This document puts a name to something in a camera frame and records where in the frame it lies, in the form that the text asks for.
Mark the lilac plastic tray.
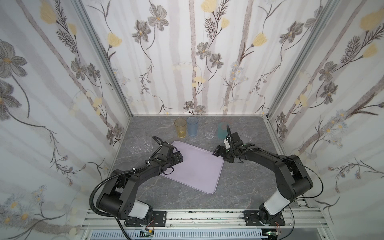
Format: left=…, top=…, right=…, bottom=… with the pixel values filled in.
left=162, top=141, right=224, bottom=195

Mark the blue textured plastic cup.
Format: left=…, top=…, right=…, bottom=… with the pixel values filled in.
left=187, top=117, right=199, bottom=137

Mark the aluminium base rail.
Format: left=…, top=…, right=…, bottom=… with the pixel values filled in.
left=80, top=208, right=334, bottom=240

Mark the yellow transparent plastic cup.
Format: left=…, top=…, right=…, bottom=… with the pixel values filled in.
left=174, top=118, right=187, bottom=139

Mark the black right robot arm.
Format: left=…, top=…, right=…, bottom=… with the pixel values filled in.
left=213, top=133, right=314, bottom=225

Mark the aluminium corner post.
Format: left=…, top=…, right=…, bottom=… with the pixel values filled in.
left=71, top=0, right=134, bottom=120
left=266, top=0, right=340, bottom=120

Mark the aluminium corner post left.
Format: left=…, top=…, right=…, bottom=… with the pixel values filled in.
left=71, top=0, right=134, bottom=120

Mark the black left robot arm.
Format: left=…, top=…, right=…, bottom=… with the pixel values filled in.
left=89, top=142, right=183, bottom=220

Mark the teal textured plastic cup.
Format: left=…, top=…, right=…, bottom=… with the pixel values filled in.
left=218, top=122, right=228, bottom=140

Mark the clear glass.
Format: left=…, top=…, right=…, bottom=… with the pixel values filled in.
left=139, top=136, right=153, bottom=153
left=125, top=138, right=141, bottom=155

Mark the white perforated cable duct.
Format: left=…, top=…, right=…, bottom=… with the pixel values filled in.
left=89, top=229, right=269, bottom=240

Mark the aluminium corner post right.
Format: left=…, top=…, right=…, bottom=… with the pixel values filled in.
left=266, top=0, right=340, bottom=120

